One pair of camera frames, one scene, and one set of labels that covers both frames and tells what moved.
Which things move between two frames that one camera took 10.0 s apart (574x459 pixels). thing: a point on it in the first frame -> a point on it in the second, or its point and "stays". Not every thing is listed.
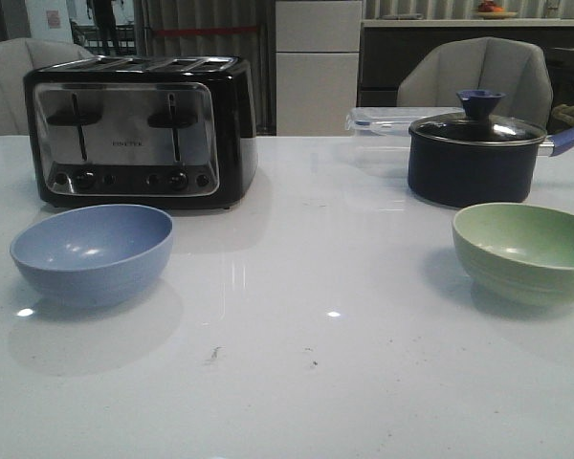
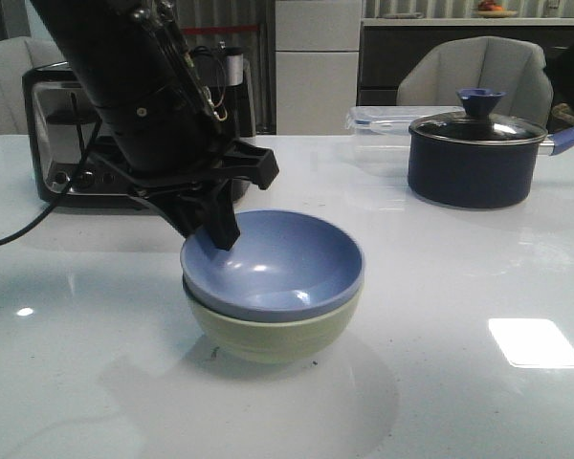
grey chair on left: x=4 y=66 stays
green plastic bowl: x=524 y=253 -> x=268 y=341
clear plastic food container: x=381 y=137 stays
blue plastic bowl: x=95 y=255 -> x=284 y=264
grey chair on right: x=432 y=75 stays
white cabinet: x=317 y=66 stays
